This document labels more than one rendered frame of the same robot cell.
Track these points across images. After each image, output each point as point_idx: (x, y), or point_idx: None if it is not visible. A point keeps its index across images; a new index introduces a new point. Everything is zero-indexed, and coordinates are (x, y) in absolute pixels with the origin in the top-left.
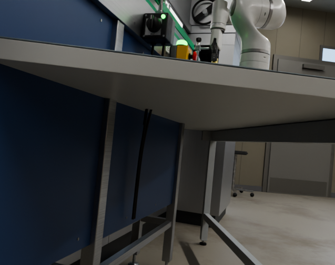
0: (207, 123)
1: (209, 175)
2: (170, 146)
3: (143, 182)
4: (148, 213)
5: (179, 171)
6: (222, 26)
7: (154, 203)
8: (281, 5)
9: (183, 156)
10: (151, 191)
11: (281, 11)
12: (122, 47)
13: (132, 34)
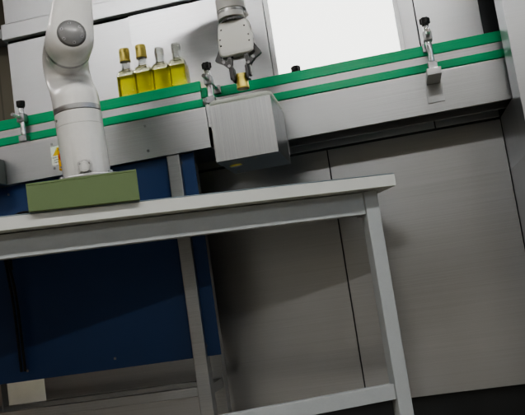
0: None
1: (376, 295)
2: (147, 272)
3: (60, 330)
4: (91, 369)
5: (190, 304)
6: (219, 16)
7: (110, 356)
8: (46, 31)
9: None
10: (93, 341)
11: (46, 41)
12: None
13: None
